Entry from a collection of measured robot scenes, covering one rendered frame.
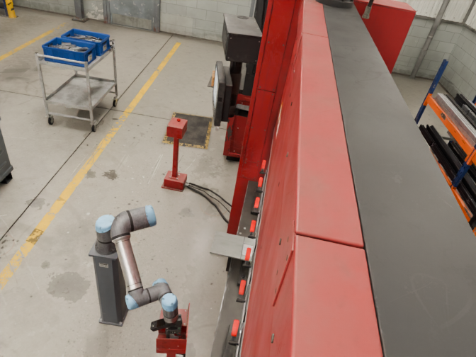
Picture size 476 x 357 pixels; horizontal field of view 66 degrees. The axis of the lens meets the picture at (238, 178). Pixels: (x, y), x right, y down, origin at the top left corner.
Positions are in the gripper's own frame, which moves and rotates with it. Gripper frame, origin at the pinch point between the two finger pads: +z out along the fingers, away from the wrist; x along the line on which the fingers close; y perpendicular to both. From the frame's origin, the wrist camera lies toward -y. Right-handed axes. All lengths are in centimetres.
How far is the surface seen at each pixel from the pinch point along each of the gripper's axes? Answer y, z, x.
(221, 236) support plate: 28, -24, 52
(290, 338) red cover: 30, -154, -86
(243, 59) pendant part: 41, -102, 148
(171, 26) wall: -82, 48, 776
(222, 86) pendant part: 27, -82, 146
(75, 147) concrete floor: -146, 61, 278
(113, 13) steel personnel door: -211, 31, 789
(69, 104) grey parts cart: -157, 23, 317
